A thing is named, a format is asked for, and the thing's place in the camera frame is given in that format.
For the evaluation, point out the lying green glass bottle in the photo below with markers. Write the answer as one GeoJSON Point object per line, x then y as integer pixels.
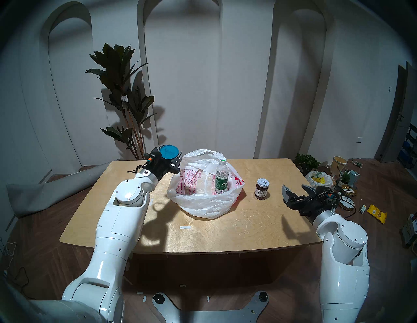
{"type": "Point", "coordinates": [357, 164]}

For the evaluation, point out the light wooden table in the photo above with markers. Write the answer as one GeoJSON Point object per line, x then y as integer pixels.
{"type": "Point", "coordinates": [211, 234]}

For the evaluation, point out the black star knob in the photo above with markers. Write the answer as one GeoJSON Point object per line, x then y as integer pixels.
{"type": "Point", "coordinates": [159, 298]}
{"type": "Point", "coordinates": [263, 296]}

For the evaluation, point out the tiny potted green plant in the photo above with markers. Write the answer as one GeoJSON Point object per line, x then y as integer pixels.
{"type": "Point", "coordinates": [344, 178]}

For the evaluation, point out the gold rimmed dish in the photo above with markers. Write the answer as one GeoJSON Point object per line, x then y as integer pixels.
{"type": "Point", "coordinates": [349, 191]}

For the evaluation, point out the cardboard box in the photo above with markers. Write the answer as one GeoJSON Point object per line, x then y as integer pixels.
{"type": "Point", "coordinates": [410, 228]}

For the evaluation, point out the beige flower pot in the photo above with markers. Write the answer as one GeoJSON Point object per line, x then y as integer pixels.
{"type": "Point", "coordinates": [338, 164]}

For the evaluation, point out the dark jam jar white lid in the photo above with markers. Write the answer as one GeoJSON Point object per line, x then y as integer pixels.
{"type": "Point", "coordinates": [262, 190]}

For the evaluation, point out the small green bushy plant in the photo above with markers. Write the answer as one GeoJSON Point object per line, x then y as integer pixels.
{"type": "Point", "coordinates": [307, 162]}

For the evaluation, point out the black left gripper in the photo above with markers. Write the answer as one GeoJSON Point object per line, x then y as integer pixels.
{"type": "Point", "coordinates": [159, 167]}

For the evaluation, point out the dark grey door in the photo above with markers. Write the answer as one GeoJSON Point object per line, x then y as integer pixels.
{"type": "Point", "coordinates": [399, 120]}

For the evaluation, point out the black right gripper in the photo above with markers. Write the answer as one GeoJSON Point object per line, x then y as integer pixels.
{"type": "Point", "coordinates": [316, 202]}

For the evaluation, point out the tall dark leafy plant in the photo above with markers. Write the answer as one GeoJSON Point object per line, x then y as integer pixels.
{"type": "Point", "coordinates": [114, 65]}

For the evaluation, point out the dark shelf blue crates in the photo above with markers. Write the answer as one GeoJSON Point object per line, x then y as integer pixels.
{"type": "Point", "coordinates": [410, 149]}

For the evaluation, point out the peanut butter jar blue lid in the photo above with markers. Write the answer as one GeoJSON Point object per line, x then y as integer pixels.
{"type": "Point", "coordinates": [169, 151]}

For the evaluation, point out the small white green carton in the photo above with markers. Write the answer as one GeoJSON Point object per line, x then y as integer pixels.
{"type": "Point", "coordinates": [362, 209]}

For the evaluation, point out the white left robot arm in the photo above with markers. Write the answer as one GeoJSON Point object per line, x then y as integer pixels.
{"type": "Point", "coordinates": [120, 221]}

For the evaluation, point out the water bottle green label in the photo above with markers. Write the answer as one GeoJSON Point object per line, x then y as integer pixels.
{"type": "Point", "coordinates": [222, 180]}

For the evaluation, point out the teal watering jug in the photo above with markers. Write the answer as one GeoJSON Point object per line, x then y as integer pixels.
{"type": "Point", "coordinates": [354, 177]}

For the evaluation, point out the white plastic bag red print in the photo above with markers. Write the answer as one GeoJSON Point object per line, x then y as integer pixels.
{"type": "Point", "coordinates": [202, 205]}

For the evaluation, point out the grey rolled mat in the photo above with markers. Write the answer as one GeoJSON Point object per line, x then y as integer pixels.
{"type": "Point", "coordinates": [42, 195]}

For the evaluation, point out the white bin bag yellow contents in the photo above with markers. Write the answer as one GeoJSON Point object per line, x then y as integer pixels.
{"type": "Point", "coordinates": [321, 179]}

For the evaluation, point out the small green bottle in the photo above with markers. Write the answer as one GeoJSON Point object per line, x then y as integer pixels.
{"type": "Point", "coordinates": [338, 195]}

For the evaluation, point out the grey metal robot base plate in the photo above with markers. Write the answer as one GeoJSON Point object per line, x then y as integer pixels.
{"type": "Point", "coordinates": [215, 316]}

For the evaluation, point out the yellow snack packet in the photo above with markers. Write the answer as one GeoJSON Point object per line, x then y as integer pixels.
{"type": "Point", "coordinates": [377, 214]}

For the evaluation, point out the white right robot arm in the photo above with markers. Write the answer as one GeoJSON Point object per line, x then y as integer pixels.
{"type": "Point", "coordinates": [342, 286]}

